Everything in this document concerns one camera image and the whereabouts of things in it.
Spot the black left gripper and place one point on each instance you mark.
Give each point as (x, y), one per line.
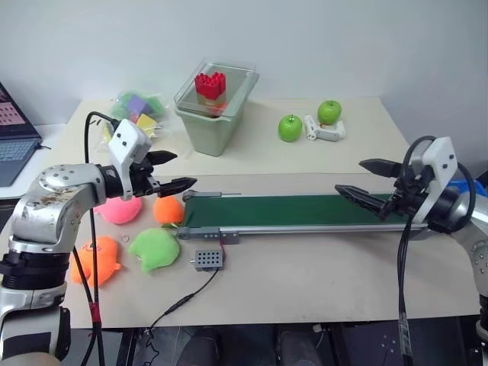
(143, 183)

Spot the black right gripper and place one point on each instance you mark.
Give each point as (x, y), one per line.
(406, 194)

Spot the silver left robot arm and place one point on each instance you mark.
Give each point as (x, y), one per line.
(45, 213)

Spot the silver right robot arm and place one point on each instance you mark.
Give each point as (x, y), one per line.
(470, 221)

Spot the green conveyor belt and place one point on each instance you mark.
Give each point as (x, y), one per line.
(274, 211)

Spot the small orange plush toy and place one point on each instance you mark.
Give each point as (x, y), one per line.
(167, 210)

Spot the yellow toy block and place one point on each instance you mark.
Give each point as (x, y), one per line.
(148, 122)

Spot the pale green plastic bin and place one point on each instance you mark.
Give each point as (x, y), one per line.
(207, 131)

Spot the clear bag of blocks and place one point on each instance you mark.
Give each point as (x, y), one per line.
(160, 114)

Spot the pink plush toy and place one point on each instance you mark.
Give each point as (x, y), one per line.
(120, 211)

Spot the white plastic gripper part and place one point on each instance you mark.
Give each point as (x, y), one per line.
(324, 132)

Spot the purple toy block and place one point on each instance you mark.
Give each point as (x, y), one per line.
(136, 103)

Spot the green plush toy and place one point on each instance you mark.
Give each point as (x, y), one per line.
(156, 249)

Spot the green apple with stem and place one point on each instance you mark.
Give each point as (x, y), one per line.
(329, 112)

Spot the blue plastic object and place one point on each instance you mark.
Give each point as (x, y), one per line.
(459, 187)

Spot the red toy brick block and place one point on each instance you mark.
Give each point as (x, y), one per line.
(209, 85)

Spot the grey perforated control box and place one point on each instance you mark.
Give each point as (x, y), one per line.
(207, 261)

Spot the large green apple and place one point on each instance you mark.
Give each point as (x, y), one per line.
(289, 129)

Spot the large orange plush toy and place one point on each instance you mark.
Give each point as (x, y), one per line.
(101, 259)

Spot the clear plastic tray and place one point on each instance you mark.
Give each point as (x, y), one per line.
(238, 78)

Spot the dark laptop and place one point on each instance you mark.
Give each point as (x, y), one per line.
(13, 152)

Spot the dark rounded shape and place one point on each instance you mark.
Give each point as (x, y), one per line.
(297, 348)

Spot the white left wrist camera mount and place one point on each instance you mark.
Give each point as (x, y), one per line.
(127, 143)

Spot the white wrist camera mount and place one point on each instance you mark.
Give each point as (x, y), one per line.
(127, 143)
(442, 160)

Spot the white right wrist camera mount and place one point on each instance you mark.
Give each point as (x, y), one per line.
(442, 160)

